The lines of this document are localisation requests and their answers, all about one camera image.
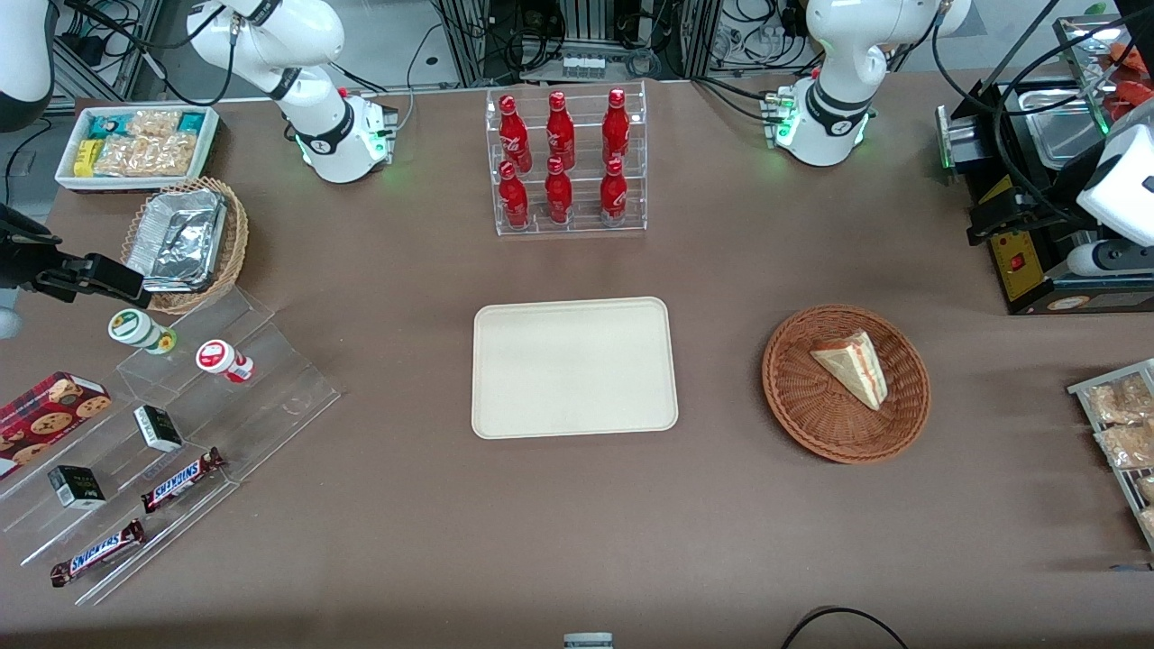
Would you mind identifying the orange fried snack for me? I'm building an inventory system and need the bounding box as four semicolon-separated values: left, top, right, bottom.
1113;41;1154;78

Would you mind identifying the aluminium equipment rack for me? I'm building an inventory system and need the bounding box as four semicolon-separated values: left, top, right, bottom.
437;0;722;87

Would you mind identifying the red cola bottle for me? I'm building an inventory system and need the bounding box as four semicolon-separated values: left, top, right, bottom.
602;88;631;163
600;159;628;226
499;95;532;168
546;91;576;163
499;161;530;229
545;158;573;224

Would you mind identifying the green lid yogurt cup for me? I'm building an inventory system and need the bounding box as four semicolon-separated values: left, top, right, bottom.
108;308;178;355

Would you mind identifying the silver foil tray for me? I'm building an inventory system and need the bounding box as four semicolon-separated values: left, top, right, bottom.
126;189;226;294

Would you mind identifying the red tartan cookie box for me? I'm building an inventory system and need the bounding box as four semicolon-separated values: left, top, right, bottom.
0;371;113;480

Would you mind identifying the cream rectangular tray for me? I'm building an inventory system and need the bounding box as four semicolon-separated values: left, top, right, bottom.
471;297;680;441

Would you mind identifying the tan wicker basket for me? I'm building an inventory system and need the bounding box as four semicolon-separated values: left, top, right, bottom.
120;177;250;315

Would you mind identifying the red lid yogurt cup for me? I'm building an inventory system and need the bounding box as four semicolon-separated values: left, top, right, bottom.
196;339;255;384

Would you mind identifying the white rectangular snack box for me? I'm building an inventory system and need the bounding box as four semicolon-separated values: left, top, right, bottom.
54;105;220;193

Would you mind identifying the large clear cracker bag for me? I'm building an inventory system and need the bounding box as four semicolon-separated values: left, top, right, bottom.
93;133;197;178

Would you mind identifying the red sausage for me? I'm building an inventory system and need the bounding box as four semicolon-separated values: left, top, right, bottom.
1104;81;1154;123

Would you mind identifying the clear acrylic stepped display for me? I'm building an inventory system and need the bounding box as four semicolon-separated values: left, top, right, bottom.
0;287;342;607

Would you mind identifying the grey wire rack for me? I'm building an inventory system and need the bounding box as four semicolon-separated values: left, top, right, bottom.
1068;359;1154;551

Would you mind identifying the round brown wicker basket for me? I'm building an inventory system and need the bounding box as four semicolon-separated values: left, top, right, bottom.
762;304;931;465

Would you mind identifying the Snickers chocolate bar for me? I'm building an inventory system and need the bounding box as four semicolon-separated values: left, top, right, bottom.
50;519;147;588
141;447;226;514

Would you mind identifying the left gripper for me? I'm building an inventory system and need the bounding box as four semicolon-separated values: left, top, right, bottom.
967;171;1154;279

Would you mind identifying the black hot food display case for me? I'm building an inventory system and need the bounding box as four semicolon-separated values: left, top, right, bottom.
969;14;1154;316

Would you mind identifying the black floor cable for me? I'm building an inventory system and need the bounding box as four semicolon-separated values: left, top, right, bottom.
780;606;911;649

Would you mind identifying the clear acrylic bottle rack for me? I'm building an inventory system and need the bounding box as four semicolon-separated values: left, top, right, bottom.
485;81;648;237

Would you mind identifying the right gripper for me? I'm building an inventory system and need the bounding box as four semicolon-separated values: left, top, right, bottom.
0;206;151;341

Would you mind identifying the triangular sandwich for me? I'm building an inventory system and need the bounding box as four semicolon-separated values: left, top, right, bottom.
809;330;890;412

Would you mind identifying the small black box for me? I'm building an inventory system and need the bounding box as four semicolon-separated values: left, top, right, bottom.
133;405;184;452
48;465;107;510

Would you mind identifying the small clear cracker bag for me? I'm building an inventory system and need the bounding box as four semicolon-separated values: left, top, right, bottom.
126;110;181;138

